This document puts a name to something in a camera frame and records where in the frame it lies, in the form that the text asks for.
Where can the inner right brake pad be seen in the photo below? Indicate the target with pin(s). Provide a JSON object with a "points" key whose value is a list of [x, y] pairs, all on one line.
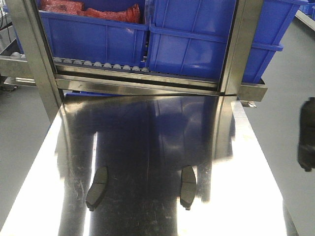
{"points": [[188, 187]]}

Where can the brake pad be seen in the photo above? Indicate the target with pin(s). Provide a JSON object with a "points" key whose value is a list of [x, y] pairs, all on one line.
{"points": [[188, 187], [97, 189]]}

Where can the stainless steel rack frame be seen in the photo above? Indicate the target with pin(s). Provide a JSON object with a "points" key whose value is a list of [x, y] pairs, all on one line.
{"points": [[38, 68]]}

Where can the red mesh bag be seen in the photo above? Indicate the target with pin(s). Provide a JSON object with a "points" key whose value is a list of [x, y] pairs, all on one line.
{"points": [[131, 15]]}

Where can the roller conveyor track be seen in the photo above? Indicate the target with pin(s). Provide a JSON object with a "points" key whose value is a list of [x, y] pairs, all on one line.
{"points": [[99, 64]]}

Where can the inner left brake pad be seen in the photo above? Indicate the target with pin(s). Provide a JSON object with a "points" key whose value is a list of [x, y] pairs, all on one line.
{"points": [[97, 189]]}

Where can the left blue plastic bin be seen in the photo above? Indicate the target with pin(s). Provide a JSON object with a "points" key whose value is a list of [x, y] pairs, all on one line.
{"points": [[95, 39]]}

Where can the right blue plastic bin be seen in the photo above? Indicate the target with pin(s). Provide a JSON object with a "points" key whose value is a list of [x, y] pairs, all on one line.
{"points": [[189, 37]]}

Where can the blue plastic bin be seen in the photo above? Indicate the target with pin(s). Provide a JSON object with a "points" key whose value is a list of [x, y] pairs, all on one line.
{"points": [[95, 39], [189, 37]]}

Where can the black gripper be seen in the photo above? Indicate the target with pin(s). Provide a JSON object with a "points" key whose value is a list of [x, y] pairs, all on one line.
{"points": [[306, 145]]}

